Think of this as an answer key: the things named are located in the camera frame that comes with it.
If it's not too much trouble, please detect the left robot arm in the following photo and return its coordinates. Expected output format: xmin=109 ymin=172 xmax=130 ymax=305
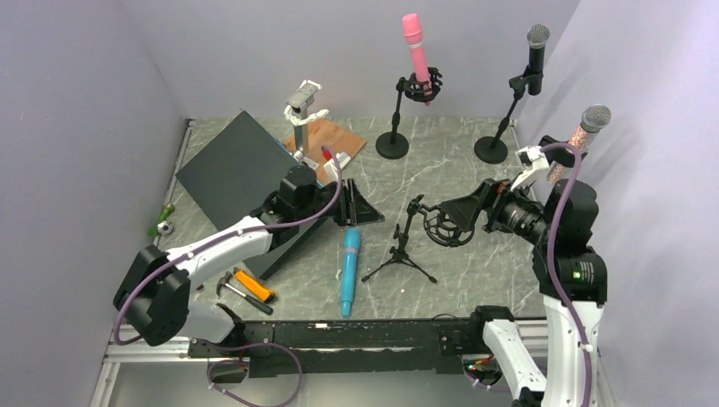
xmin=113 ymin=166 xmax=385 ymax=356

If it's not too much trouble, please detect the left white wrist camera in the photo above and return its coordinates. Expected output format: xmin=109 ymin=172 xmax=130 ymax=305
xmin=321 ymin=146 xmax=352 ymax=182

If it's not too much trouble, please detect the pink microphone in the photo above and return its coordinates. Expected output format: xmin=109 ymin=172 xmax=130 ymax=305
xmin=402 ymin=14 xmax=432 ymax=106

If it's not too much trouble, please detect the orange utility knife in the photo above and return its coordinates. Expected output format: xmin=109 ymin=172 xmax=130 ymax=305
xmin=233 ymin=269 xmax=277 ymax=304

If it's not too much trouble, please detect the black microphone silver grille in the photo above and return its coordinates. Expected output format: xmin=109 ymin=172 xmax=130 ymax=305
xmin=525 ymin=24 xmax=550 ymax=96

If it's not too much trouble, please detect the round-base stand glitter mic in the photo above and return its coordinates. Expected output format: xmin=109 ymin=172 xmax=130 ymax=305
xmin=538 ymin=135 xmax=587 ymax=169

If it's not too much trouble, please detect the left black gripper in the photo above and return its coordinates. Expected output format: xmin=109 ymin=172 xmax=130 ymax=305
xmin=297 ymin=179 xmax=385 ymax=227

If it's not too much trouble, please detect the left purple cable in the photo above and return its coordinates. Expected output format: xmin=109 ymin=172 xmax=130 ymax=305
xmin=112 ymin=147 xmax=345 ymax=407

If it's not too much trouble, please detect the blue microphone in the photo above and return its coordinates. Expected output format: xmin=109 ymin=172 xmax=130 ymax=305
xmin=340 ymin=228 xmax=361 ymax=317

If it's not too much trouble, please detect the round-base stand with shock mount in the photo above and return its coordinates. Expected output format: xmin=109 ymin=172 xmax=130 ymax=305
xmin=374 ymin=66 xmax=445 ymax=160

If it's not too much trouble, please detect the green valve fitting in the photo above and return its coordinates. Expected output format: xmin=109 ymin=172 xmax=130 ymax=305
xmin=148 ymin=203 xmax=175 ymax=237

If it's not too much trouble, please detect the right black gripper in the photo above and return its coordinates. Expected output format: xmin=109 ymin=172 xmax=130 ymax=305
xmin=441 ymin=170 xmax=556 ymax=243

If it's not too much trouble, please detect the round-base stand black mic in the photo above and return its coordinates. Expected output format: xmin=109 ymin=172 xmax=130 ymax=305
xmin=474 ymin=66 xmax=543 ymax=164

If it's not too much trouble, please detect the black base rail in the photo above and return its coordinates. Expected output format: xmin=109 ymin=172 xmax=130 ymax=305
xmin=187 ymin=317 xmax=490 ymax=378

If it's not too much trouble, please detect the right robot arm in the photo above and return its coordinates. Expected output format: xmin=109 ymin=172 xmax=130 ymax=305
xmin=438 ymin=179 xmax=608 ymax=406

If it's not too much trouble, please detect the small black hammer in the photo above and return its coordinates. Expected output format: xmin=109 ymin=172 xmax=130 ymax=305
xmin=215 ymin=271 xmax=274 ymax=315

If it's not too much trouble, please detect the silver white bracket stand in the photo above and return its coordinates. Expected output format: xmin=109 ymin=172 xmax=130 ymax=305
xmin=283 ymin=80 xmax=329 ymax=170

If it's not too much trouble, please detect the black tripod shock-mount stand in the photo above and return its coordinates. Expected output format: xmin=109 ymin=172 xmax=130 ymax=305
xmin=361 ymin=194 xmax=476 ymax=284

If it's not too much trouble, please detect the dark grey rack unit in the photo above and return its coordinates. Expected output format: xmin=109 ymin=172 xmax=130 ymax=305
xmin=167 ymin=111 xmax=325 ymax=280

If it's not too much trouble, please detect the glitter microphone silver grille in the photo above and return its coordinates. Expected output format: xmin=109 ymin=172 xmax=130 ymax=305
xmin=547 ymin=104 xmax=612 ymax=183

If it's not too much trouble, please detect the wooden board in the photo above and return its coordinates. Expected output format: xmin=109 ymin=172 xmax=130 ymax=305
xmin=304 ymin=119 xmax=366 ymax=184

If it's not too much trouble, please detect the purple cable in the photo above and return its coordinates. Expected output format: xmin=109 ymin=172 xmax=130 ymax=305
xmin=463 ymin=142 xmax=595 ymax=407
xmin=112 ymin=147 xmax=345 ymax=407

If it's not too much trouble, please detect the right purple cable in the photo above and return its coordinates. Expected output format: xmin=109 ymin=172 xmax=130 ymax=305
xmin=463 ymin=142 xmax=595 ymax=407

